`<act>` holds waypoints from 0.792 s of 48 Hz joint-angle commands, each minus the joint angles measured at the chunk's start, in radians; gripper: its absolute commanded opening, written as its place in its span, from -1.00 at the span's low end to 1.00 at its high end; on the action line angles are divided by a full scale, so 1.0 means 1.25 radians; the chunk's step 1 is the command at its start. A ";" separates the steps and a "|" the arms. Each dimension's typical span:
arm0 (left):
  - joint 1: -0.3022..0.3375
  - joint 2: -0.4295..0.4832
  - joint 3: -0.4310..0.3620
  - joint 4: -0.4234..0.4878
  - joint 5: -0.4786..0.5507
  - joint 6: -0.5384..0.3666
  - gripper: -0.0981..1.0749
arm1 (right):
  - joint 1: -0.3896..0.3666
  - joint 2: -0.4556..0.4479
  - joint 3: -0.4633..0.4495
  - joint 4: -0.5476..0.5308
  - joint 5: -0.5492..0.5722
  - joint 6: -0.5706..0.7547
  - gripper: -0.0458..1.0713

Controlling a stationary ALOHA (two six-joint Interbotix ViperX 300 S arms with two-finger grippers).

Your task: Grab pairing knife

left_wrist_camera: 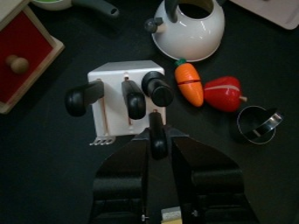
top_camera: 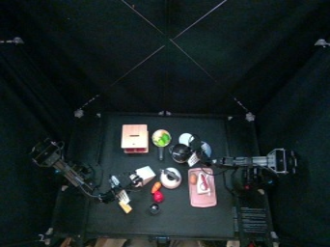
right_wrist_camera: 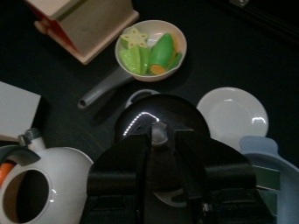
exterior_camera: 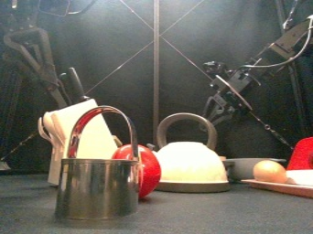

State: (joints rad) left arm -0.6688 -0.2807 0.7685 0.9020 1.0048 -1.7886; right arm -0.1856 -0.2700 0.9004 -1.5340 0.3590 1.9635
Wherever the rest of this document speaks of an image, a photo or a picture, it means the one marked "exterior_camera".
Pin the red toy apple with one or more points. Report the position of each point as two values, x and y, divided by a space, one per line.
149 173

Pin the small steel measuring cup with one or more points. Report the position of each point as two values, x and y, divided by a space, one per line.
98 189

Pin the white flat slab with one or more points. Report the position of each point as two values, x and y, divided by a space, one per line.
301 177

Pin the red toy piece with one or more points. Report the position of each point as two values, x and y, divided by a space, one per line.
302 154

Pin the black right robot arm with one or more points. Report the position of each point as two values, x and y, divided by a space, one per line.
285 42

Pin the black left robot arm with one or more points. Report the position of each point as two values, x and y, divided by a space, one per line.
44 70

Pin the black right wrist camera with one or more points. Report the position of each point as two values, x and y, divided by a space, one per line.
214 68

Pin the grey cooking pot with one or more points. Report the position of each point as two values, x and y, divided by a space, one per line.
244 169

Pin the pink cutting board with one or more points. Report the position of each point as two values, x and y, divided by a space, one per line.
281 188

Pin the grey vertical frame pole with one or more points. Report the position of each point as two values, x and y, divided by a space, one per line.
157 76

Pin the tan oval toy food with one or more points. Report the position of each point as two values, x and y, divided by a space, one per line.
269 171

